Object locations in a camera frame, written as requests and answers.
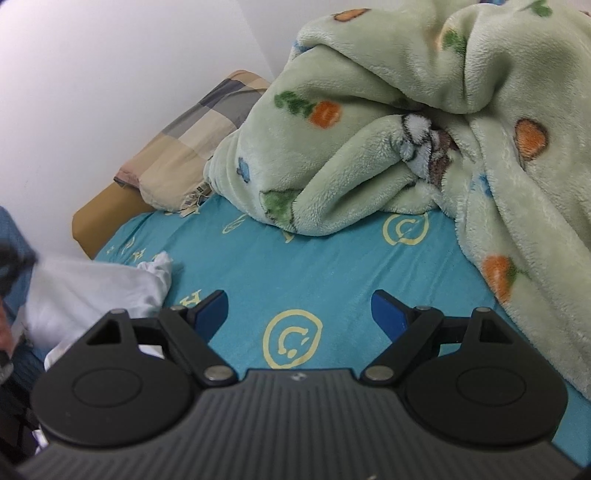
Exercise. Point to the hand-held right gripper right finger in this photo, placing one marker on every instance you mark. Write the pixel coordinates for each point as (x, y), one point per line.
(386, 312)

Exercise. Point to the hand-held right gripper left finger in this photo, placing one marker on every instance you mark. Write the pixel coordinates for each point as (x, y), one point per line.
(213, 312)

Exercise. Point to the white garment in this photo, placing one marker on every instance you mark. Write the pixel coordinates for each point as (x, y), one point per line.
(97, 290)

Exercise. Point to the teal printed bed sheet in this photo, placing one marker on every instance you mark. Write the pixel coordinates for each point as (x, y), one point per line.
(295, 272)

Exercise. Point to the tan bed headboard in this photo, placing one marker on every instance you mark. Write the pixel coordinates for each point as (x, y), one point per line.
(104, 214)

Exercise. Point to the plaid pillow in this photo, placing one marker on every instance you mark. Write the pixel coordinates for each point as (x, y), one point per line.
(184, 143)

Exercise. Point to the green printed fleece blanket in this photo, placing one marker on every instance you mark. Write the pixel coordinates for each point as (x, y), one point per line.
(415, 138)

